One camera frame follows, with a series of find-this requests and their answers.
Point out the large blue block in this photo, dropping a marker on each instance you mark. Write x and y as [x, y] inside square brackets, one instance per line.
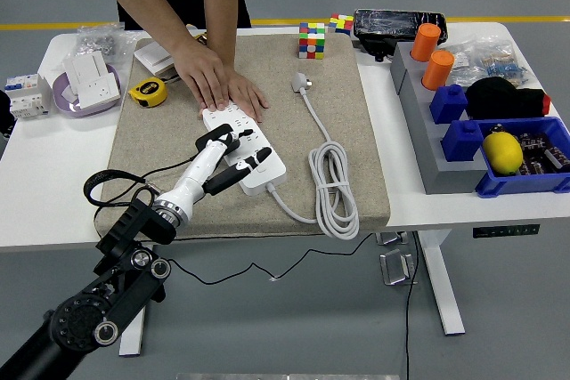
[464, 142]

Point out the white plastic panel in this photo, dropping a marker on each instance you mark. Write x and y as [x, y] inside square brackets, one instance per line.
[84, 65]

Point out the small metal bracket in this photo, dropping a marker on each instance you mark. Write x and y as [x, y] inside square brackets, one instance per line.
[392, 238]

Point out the black rounded object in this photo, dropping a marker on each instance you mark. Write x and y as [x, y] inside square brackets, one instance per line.
[5, 115]

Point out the person's left hand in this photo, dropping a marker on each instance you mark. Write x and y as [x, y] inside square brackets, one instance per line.
[249, 97]

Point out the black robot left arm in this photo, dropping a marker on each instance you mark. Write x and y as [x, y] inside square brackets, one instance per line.
[89, 309]

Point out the grey stepped block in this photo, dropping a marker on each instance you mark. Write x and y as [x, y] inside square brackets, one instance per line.
[420, 132]

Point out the grey-brown fabric mat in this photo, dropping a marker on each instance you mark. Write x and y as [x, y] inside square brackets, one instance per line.
[249, 215]

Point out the person's right hand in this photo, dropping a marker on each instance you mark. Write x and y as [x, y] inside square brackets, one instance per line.
[205, 75]

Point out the white wall socket panel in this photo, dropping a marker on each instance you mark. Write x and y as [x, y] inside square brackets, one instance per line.
[98, 91]

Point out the blue plastic bin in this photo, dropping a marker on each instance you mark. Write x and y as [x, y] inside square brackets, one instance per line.
[516, 184]

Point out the orange cylinder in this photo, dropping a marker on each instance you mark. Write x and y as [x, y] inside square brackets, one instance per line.
[425, 42]
[438, 70]

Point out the large Rubik's cube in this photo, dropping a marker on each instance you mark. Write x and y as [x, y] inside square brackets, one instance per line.
[312, 41]

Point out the flat yellow tape measure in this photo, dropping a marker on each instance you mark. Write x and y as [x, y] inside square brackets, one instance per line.
[149, 92]

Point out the white power strip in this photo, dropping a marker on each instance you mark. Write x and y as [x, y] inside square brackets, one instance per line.
[267, 175]

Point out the white circuit breaker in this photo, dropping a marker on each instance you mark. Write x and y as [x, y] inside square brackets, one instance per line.
[26, 99]

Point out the black wrapped box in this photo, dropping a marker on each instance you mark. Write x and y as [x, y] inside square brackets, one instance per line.
[387, 25]

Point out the black cloth with red end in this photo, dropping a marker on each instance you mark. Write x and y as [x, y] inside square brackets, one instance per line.
[493, 96]

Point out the boxy yellow tape measure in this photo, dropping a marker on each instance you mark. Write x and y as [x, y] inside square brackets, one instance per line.
[201, 38]

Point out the white wall switch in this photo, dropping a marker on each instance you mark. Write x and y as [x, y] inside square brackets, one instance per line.
[149, 57]

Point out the large metal bracket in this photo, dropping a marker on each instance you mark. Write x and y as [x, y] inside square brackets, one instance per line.
[396, 268]

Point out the clear bag of blue parts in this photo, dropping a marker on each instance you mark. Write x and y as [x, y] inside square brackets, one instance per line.
[498, 65]

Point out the small blue block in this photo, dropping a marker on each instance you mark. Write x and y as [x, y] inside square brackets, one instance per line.
[449, 104]

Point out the black table control panel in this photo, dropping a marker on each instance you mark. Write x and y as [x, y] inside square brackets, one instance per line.
[506, 230]

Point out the small Rubik's cube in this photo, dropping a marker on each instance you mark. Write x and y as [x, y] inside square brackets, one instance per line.
[341, 24]

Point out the clear bag of metal parts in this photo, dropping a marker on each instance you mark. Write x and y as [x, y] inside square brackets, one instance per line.
[100, 43]

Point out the purple bowl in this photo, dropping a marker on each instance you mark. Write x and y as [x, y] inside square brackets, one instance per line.
[67, 106]

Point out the person's left forearm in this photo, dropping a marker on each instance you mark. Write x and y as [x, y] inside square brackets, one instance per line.
[220, 6]

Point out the yellow lemon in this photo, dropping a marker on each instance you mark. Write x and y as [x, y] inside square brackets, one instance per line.
[502, 154]

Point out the clear bag of white parts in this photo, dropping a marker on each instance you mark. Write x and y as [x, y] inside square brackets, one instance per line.
[464, 63]

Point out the white table leg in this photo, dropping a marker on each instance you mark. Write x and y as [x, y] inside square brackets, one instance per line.
[441, 283]
[131, 340]

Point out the black power adapter plug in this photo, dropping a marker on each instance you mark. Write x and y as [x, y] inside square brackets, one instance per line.
[207, 135]

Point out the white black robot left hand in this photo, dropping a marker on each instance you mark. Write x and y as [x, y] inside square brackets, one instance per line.
[200, 171]

